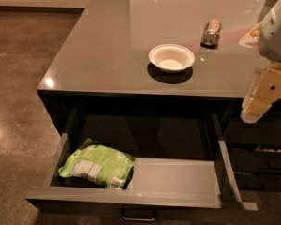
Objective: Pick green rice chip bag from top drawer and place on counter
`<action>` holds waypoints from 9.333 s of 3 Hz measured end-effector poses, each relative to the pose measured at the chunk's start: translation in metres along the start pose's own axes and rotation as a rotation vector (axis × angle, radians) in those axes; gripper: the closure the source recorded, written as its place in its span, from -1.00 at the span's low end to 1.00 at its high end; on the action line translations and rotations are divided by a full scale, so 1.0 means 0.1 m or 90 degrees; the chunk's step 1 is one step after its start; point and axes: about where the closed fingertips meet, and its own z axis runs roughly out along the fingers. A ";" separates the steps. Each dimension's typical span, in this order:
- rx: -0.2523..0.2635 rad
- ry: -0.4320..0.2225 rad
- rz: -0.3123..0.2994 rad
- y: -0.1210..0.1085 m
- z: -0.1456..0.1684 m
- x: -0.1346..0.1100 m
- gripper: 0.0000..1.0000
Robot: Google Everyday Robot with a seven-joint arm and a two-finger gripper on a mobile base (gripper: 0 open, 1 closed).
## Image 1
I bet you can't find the white bowl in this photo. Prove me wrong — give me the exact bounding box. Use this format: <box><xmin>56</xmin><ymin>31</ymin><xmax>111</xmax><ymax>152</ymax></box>
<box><xmin>149</xmin><ymin>44</ymin><xmax>195</xmax><ymax>73</ymax></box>

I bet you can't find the open grey top drawer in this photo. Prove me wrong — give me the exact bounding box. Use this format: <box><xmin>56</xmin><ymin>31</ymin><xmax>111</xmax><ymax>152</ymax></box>
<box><xmin>26</xmin><ymin>110</ymin><xmax>258</xmax><ymax>213</ymax></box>

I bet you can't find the green rice chip bag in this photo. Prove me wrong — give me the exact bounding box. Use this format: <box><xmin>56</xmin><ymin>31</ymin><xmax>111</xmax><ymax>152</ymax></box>
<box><xmin>58</xmin><ymin>138</ymin><xmax>135</xmax><ymax>189</ymax></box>

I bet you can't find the yellow snack packet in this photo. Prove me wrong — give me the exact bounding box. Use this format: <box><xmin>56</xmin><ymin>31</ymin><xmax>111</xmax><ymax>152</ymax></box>
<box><xmin>239</xmin><ymin>22</ymin><xmax>262</xmax><ymax>48</ymax></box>

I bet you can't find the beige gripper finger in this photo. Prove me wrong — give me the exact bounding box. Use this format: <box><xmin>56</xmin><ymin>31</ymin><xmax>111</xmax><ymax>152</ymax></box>
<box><xmin>240</xmin><ymin>63</ymin><xmax>281</xmax><ymax>124</ymax></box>

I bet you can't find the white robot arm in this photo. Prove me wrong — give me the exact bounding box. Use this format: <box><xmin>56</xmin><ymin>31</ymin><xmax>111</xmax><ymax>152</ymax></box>
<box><xmin>239</xmin><ymin>0</ymin><xmax>281</xmax><ymax>124</ymax></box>

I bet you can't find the grey counter cabinet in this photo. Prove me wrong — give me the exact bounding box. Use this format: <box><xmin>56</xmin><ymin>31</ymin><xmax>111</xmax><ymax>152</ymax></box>
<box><xmin>37</xmin><ymin>0</ymin><xmax>281</xmax><ymax>157</ymax></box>

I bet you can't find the metal drink can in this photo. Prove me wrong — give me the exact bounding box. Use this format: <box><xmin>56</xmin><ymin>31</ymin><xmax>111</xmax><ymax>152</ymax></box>
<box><xmin>201</xmin><ymin>19</ymin><xmax>221</xmax><ymax>46</ymax></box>

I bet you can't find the metal drawer handle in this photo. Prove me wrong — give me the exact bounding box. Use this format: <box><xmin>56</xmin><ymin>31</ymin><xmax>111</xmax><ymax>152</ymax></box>
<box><xmin>121</xmin><ymin>209</ymin><xmax>155</xmax><ymax>222</ymax></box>

